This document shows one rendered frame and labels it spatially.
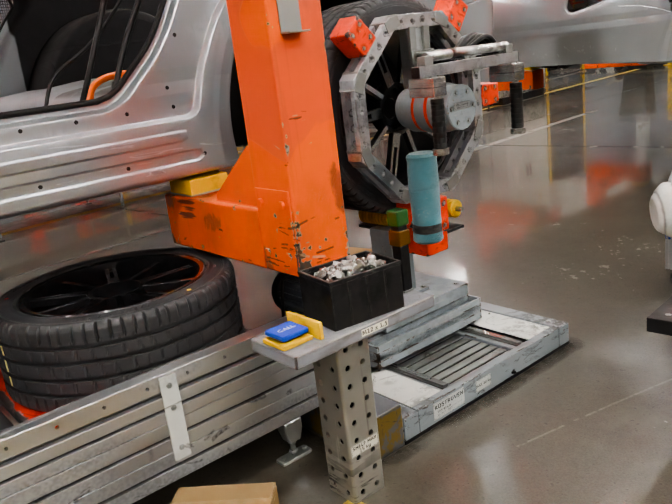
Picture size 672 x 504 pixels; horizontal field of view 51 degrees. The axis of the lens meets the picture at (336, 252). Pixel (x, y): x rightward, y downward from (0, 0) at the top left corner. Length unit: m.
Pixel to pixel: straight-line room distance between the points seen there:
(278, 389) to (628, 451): 0.90
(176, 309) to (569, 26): 3.34
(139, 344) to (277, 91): 0.68
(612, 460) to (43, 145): 1.63
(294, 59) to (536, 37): 3.11
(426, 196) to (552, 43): 2.74
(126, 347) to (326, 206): 0.59
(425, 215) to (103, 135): 0.91
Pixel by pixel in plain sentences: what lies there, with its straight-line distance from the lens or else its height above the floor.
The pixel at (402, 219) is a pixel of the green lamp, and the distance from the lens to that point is 1.70.
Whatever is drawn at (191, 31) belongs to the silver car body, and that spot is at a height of 1.15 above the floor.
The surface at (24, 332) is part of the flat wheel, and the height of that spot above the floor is 0.49.
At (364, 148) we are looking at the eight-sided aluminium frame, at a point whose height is 0.77.
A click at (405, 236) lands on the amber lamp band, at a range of 1.71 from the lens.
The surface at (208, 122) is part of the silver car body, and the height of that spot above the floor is 0.89.
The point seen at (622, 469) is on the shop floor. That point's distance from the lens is 1.90.
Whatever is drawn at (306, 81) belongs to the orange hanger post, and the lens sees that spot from 1.69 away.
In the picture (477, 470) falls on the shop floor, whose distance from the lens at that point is 1.87.
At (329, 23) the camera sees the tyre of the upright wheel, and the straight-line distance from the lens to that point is 2.13.
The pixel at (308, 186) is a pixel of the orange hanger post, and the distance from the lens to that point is 1.69.
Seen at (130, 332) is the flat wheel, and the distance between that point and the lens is 1.74.
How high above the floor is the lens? 1.05
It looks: 16 degrees down
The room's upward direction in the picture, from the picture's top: 7 degrees counter-clockwise
